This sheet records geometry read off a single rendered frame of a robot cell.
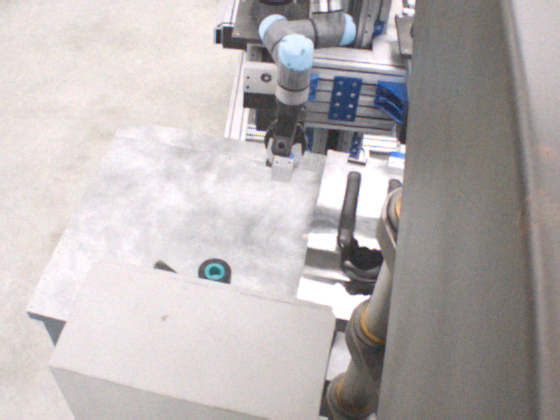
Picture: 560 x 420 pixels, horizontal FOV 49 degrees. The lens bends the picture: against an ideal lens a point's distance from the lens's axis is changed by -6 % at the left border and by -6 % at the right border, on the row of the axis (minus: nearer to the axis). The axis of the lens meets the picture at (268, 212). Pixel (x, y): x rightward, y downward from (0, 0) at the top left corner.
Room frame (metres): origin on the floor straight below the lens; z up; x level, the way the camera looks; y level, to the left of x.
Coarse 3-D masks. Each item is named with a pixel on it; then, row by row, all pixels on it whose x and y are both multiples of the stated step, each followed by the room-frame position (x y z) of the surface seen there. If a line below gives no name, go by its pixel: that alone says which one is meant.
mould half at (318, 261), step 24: (336, 168) 1.22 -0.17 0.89; (360, 168) 1.23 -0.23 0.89; (384, 168) 1.23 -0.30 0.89; (336, 192) 1.14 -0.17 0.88; (360, 192) 1.14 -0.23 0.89; (384, 192) 1.15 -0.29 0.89; (336, 216) 1.05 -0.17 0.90; (360, 216) 1.06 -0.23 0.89; (312, 240) 0.93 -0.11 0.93; (360, 240) 0.94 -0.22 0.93; (312, 264) 0.91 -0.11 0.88; (336, 264) 0.90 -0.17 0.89; (312, 288) 0.85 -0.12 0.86; (336, 288) 0.86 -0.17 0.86; (360, 288) 0.86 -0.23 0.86; (336, 312) 0.79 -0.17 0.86
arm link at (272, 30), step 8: (272, 16) 1.31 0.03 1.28; (280, 16) 1.31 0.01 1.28; (264, 24) 1.29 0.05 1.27; (272, 24) 1.28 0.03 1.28; (280, 24) 1.27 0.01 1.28; (288, 24) 1.28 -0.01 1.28; (296, 24) 1.28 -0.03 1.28; (304, 24) 1.28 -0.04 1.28; (264, 32) 1.27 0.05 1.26; (272, 32) 1.25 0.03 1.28; (280, 32) 1.24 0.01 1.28; (288, 32) 1.24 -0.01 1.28; (296, 32) 1.26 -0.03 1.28; (304, 32) 1.27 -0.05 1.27; (312, 32) 1.27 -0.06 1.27; (264, 40) 1.26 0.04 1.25; (272, 40) 1.23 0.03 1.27; (280, 40) 1.22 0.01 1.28; (312, 40) 1.26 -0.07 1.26; (272, 48) 1.21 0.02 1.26; (272, 56) 1.21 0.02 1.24
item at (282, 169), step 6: (276, 156) 1.17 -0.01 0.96; (276, 162) 1.15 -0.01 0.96; (282, 162) 1.15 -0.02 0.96; (288, 162) 1.16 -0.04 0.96; (276, 168) 1.14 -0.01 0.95; (282, 168) 1.14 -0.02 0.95; (288, 168) 1.14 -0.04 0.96; (276, 174) 1.14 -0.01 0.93; (282, 174) 1.14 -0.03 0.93; (288, 174) 1.13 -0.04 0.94; (276, 180) 1.14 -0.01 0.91; (282, 180) 1.13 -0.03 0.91; (288, 180) 1.13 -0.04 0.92
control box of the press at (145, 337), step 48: (96, 288) 0.40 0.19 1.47; (144, 288) 0.41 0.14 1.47; (192, 288) 0.42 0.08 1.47; (240, 288) 0.43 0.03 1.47; (96, 336) 0.34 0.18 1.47; (144, 336) 0.35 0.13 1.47; (192, 336) 0.35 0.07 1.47; (240, 336) 0.36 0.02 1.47; (288, 336) 0.37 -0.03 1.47; (96, 384) 0.29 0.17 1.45; (144, 384) 0.29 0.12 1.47; (192, 384) 0.30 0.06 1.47; (240, 384) 0.30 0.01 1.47; (288, 384) 0.31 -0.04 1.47
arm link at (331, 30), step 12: (312, 0) 1.34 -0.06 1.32; (324, 0) 1.32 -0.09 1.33; (336, 0) 1.33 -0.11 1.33; (312, 12) 1.33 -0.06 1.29; (324, 12) 1.31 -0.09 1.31; (336, 12) 1.32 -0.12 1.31; (312, 24) 1.29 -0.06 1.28; (324, 24) 1.30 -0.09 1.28; (336, 24) 1.30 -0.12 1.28; (348, 24) 1.31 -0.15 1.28; (324, 36) 1.28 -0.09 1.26; (336, 36) 1.29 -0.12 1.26; (348, 36) 1.30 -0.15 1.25
